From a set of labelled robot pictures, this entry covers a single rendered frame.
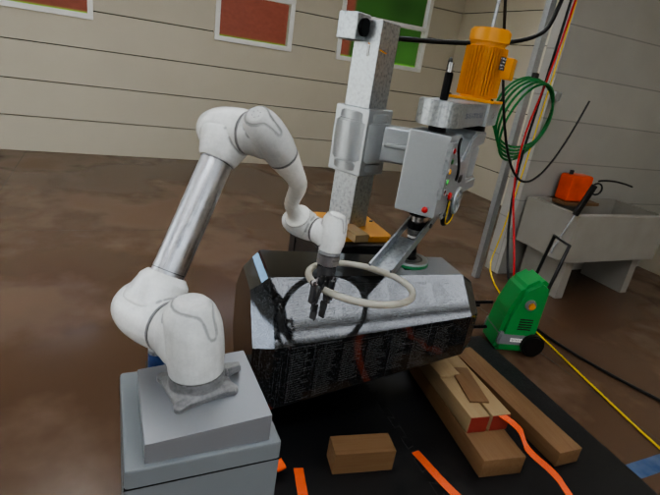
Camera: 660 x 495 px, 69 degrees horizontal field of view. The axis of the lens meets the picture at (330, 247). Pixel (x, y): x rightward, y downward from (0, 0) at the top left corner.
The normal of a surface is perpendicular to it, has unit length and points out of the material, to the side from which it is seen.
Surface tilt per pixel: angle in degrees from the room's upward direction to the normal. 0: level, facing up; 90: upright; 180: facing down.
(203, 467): 90
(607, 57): 90
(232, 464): 90
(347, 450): 0
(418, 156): 90
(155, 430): 5
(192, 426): 5
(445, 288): 45
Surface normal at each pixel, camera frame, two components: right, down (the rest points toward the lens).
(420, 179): -0.48, 0.25
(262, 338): -0.43, -0.30
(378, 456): 0.23, 0.38
